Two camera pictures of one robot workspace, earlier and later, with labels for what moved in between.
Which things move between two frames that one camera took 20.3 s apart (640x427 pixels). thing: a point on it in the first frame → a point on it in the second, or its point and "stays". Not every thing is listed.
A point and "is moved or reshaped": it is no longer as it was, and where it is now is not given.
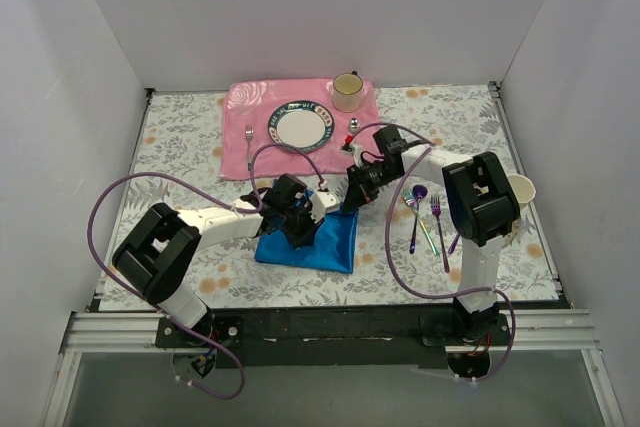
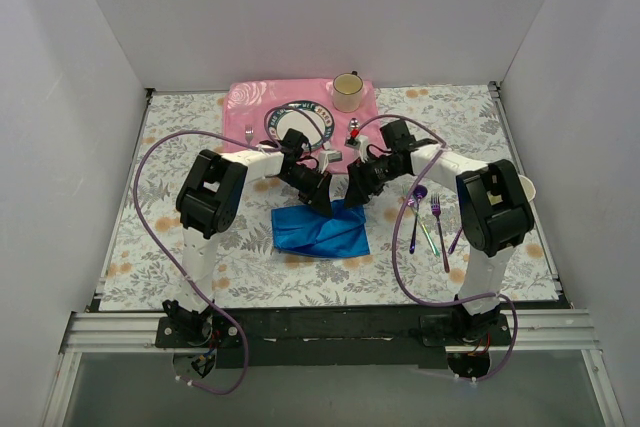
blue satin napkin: x=332 y=249 is moved or reshaped
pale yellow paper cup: x=522 y=188 stays
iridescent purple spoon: x=419 y=192 stays
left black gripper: x=301 y=226 → x=319 y=187
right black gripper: x=361 y=187 stays
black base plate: x=333 y=336 stays
